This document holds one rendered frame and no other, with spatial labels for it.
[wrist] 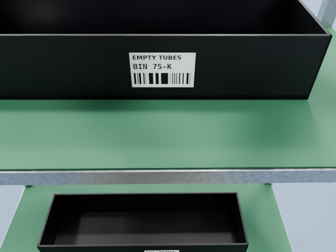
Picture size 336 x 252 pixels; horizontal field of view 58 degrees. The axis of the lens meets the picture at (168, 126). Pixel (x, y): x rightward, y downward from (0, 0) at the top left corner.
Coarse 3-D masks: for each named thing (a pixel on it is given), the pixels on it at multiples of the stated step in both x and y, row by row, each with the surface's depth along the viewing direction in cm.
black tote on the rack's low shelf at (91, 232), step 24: (168, 192) 94; (192, 192) 94; (216, 192) 94; (48, 216) 88; (72, 216) 99; (96, 216) 99; (120, 216) 99; (144, 216) 99; (168, 216) 99; (192, 216) 99; (216, 216) 99; (240, 216) 88; (48, 240) 88; (72, 240) 93; (96, 240) 93; (120, 240) 93; (144, 240) 93; (168, 240) 93; (192, 240) 93; (216, 240) 93; (240, 240) 88
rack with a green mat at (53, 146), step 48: (0, 144) 42; (48, 144) 42; (96, 144) 42; (144, 144) 42; (192, 144) 42; (240, 144) 42; (288, 144) 42; (48, 192) 108; (96, 192) 108; (144, 192) 108; (240, 192) 108; (288, 240) 95
